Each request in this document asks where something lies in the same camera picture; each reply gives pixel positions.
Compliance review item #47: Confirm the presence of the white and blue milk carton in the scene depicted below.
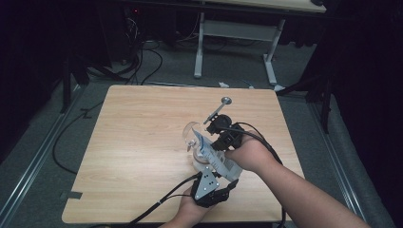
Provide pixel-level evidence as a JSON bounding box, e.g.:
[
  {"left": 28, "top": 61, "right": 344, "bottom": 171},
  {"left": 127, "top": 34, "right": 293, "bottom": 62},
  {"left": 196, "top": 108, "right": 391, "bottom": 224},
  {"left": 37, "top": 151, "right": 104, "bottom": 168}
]
[{"left": 190, "top": 128, "right": 244, "bottom": 182}]

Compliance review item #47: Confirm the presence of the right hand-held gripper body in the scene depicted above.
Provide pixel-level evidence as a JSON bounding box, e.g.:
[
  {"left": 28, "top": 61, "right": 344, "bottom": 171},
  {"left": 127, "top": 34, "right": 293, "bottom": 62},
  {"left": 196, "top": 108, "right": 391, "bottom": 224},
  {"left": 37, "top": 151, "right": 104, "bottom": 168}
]
[{"left": 203, "top": 103, "right": 245, "bottom": 152}]

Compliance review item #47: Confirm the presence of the aluminium floor rail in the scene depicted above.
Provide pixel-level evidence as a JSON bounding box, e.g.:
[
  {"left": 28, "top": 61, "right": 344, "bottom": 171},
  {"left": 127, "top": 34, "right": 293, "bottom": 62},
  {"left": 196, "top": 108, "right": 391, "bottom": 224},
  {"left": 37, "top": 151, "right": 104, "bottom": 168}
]
[
  {"left": 308, "top": 101, "right": 370, "bottom": 228},
  {"left": 0, "top": 84, "right": 86, "bottom": 222}
]

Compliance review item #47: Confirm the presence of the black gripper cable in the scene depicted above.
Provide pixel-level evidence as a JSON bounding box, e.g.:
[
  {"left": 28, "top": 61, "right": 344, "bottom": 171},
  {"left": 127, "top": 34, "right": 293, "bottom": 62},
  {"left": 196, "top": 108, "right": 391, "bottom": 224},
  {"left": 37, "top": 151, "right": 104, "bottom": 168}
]
[
  {"left": 218, "top": 122, "right": 288, "bottom": 228},
  {"left": 126, "top": 172, "right": 203, "bottom": 228}
]

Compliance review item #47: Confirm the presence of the white metal desk frame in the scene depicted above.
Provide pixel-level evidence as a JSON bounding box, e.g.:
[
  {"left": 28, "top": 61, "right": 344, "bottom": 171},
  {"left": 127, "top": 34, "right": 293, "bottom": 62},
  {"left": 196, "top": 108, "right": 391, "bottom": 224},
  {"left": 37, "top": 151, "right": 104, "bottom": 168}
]
[{"left": 193, "top": 10, "right": 288, "bottom": 93}]

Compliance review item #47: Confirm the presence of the person's right hand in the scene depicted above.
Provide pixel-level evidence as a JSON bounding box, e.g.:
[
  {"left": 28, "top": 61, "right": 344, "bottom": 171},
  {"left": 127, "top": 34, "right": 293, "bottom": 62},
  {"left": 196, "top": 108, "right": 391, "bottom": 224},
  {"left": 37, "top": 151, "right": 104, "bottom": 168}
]
[{"left": 223, "top": 130, "right": 281, "bottom": 174}]

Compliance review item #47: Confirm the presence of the grey tape strip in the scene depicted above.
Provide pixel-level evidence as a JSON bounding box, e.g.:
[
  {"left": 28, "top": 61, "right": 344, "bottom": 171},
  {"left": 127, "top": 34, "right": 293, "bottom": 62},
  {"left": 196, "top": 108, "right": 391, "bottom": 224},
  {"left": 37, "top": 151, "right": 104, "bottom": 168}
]
[{"left": 60, "top": 190, "right": 84, "bottom": 201}]

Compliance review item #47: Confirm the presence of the light wooden desk top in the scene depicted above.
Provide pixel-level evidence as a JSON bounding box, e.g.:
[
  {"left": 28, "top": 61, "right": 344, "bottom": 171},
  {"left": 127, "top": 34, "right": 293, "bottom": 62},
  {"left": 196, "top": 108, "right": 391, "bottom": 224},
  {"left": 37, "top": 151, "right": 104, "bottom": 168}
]
[{"left": 202, "top": 0, "right": 327, "bottom": 14}]

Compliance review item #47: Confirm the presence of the bundle of black cables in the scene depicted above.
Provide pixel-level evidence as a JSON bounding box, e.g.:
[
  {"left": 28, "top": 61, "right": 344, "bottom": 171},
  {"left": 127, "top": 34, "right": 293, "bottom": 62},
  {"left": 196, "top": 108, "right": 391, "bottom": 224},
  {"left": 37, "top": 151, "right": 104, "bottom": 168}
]
[{"left": 120, "top": 9, "right": 164, "bottom": 86}]

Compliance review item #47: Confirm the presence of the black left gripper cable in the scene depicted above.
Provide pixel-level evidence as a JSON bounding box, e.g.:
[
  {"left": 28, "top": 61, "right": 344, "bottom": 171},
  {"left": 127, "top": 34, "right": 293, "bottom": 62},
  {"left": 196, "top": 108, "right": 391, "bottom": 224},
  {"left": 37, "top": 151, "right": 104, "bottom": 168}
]
[{"left": 126, "top": 172, "right": 203, "bottom": 228}]

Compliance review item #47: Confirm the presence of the black metal stand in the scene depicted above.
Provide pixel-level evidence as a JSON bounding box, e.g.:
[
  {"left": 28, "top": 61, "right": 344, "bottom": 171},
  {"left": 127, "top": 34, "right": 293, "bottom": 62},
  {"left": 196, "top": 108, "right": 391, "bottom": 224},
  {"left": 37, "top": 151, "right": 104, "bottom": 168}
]
[
  {"left": 275, "top": 72, "right": 336, "bottom": 134},
  {"left": 60, "top": 56, "right": 90, "bottom": 114}
]

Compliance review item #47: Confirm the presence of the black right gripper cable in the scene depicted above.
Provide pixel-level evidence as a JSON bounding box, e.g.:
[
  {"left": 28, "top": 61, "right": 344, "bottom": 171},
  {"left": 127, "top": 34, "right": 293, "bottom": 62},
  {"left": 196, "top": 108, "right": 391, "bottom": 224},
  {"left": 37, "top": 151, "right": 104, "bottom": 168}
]
[{"left": 218, "top": 122, "right": 288, "bottom": 228}]

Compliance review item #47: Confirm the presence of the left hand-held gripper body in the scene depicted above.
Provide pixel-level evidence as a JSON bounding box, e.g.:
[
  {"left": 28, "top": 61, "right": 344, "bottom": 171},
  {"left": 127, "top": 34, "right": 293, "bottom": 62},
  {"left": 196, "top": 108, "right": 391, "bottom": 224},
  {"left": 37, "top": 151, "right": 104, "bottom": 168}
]
[{"left": 190, "top": 164, "right": 230, "bottom": 209}]

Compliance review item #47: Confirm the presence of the person's left hand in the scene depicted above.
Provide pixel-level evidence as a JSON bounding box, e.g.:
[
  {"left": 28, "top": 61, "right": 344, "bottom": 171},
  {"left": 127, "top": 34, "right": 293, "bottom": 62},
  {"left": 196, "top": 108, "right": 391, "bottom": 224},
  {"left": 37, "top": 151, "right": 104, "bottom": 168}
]
[{"left": 172, "top": 185, "right": 217, "bottom": 227}]

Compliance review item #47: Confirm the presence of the black floor cable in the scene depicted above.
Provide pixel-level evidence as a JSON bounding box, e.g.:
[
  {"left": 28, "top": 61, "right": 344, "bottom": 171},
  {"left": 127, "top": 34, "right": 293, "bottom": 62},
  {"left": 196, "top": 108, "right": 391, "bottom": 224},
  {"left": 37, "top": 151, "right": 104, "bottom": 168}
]
[{"left": 51, "top": 101, "right": 106, "bottom": 176}]

